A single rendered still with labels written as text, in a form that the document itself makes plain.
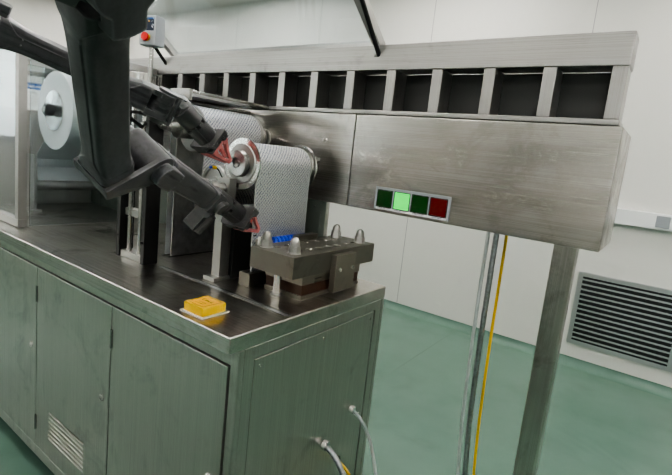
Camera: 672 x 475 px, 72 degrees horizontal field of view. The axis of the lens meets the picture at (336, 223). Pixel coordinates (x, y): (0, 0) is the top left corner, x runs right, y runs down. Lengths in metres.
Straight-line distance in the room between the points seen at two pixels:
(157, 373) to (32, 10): 6.12
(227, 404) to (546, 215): 0.90
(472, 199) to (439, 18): 2.95
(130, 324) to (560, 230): 1.15
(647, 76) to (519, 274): 1.54
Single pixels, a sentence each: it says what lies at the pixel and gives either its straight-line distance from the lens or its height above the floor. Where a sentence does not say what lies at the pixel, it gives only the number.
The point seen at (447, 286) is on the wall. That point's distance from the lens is 3.96.
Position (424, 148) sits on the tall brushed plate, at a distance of 1.40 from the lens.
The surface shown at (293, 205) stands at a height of 1.13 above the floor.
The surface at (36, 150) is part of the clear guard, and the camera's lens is 2.14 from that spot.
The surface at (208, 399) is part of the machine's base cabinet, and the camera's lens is 1.19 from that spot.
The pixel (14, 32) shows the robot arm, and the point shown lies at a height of 1.48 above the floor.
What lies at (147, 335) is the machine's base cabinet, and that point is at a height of 0.79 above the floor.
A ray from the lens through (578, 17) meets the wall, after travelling 3.82.
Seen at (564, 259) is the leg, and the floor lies 1.08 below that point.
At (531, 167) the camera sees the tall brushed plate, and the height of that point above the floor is 1.33.
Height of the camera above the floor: 1.31
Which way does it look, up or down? 9 degrees down
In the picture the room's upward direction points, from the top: 6 degrees clockwise
